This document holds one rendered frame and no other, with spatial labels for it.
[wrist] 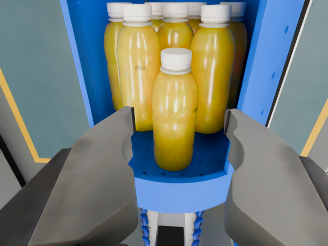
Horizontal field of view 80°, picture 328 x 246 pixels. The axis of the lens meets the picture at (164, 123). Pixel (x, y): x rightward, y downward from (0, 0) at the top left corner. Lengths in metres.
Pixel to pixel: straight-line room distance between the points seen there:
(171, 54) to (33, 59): 1.58
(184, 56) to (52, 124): 1.80
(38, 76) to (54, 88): 0.13
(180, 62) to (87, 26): 0.17
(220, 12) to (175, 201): 0.24
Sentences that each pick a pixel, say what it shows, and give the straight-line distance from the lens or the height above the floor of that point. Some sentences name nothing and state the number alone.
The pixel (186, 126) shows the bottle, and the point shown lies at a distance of 0.27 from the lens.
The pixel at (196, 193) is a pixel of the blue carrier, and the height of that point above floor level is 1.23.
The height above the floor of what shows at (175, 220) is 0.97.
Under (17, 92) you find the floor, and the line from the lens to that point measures 1.98.
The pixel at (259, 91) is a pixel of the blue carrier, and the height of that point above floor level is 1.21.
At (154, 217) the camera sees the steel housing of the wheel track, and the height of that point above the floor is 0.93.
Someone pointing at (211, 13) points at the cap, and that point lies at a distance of 0.28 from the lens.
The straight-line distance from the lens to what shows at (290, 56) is 1.44.
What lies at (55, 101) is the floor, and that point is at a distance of 1.83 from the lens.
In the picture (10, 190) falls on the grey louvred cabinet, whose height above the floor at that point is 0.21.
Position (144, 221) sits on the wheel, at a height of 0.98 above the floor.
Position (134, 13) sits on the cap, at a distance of 0.28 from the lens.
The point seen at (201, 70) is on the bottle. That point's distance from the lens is 0.28.
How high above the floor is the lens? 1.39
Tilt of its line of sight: 58 degrees down
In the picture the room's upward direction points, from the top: 173 degrees counter-clockwise
